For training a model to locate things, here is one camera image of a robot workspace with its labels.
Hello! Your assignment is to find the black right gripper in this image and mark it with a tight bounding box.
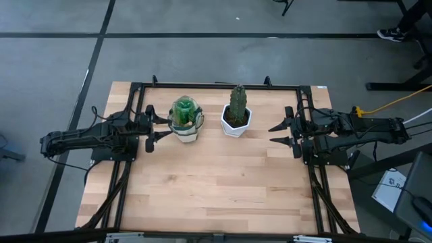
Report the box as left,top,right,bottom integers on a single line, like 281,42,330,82
268,105,304,159

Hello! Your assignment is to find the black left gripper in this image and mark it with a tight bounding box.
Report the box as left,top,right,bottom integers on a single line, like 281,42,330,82
144,103,173,153

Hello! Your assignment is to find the beige green-trimmed gardening bag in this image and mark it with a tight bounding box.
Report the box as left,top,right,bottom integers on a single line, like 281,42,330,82
167,101,205,144

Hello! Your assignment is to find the white hexagonal plant pot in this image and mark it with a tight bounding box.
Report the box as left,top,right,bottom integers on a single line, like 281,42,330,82
220,103,252,138

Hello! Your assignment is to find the tall green cactus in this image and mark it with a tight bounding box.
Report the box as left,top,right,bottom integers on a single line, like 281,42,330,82
229,84,248,125

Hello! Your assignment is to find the black diagonal stand bar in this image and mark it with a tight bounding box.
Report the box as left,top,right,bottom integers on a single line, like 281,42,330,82
347,142,432,180

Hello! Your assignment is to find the white printed booklet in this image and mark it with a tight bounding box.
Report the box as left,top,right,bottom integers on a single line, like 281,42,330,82
371,168,408,213

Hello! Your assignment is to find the black chair leg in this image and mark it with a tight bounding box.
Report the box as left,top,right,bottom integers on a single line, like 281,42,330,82
273,0,295,17

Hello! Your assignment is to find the person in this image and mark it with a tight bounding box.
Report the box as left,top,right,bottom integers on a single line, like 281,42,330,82
377,0,429,43

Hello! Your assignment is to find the blue grey chair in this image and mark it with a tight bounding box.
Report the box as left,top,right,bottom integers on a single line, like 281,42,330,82
0,133,27,163

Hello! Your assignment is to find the black computer mouse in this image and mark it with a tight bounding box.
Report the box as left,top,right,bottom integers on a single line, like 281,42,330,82
412,196,432,234

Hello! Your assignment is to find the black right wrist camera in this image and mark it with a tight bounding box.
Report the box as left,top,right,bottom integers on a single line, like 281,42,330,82
310,107,335,132

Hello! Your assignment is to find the black aluminium table frame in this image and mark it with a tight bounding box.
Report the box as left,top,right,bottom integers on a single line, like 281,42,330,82
76,74,360,237

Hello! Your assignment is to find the black power cable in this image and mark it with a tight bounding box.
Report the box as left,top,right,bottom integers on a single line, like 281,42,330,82
47,155,102,186

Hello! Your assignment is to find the silver rail bracket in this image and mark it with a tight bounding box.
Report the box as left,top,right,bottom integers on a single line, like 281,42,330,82
292,235,333,243
104,232,145,243

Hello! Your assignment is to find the black desk leg frame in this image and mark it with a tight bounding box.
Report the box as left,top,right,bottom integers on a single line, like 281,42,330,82
337,0,432,92

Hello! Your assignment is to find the yellow cable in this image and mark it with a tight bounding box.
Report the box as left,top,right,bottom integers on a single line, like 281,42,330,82
352,84,432,118

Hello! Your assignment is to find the white cable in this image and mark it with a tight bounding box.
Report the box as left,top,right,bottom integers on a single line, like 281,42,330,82
403,107,432,125

